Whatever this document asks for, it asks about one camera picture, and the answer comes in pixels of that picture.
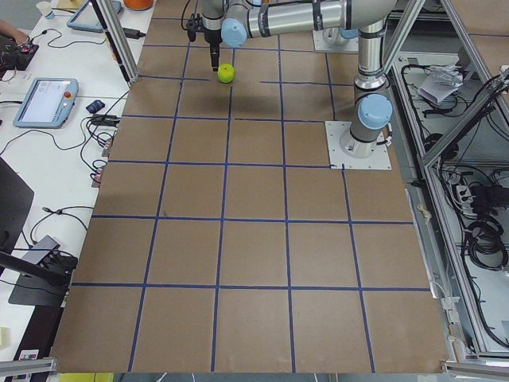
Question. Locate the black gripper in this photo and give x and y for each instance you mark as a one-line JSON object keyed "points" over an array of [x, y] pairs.
{"points": [[211, 34]]}

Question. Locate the green apple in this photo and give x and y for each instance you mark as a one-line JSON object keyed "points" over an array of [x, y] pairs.
{"points": [[226, 73]]}

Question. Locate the black power brick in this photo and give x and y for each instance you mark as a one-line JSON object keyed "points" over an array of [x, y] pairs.
{"points": [[133, 33]]}

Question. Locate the orange round object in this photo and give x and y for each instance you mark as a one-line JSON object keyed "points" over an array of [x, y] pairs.
{"points": [[138, 5]]}

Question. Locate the dark checkered pouch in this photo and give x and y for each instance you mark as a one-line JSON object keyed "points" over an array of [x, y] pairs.
{"points": [[95, 106]]}

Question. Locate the teach pendant tablet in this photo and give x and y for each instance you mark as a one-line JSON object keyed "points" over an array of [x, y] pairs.
{"points": [[48, 103]]}

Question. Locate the paper cup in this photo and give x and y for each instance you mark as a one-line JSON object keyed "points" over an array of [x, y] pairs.
{"points": [[45, 8]]}

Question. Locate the crumpled white papers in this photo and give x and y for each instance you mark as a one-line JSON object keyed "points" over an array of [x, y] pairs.
{"points": [[440, 83]]}

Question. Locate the grey adapter box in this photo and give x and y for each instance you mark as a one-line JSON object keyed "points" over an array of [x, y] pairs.
{"points": [[42, 249]]}

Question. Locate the white power strip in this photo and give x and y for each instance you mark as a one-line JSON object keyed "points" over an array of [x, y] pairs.
{"points": [[463, 197]]}

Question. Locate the aluminium frame post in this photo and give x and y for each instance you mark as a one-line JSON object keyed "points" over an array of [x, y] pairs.
{"points": [[110, 23]]}

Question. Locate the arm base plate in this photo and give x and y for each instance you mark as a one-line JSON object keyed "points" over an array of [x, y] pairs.
{"points": [[320, 46], [346, 153]]}

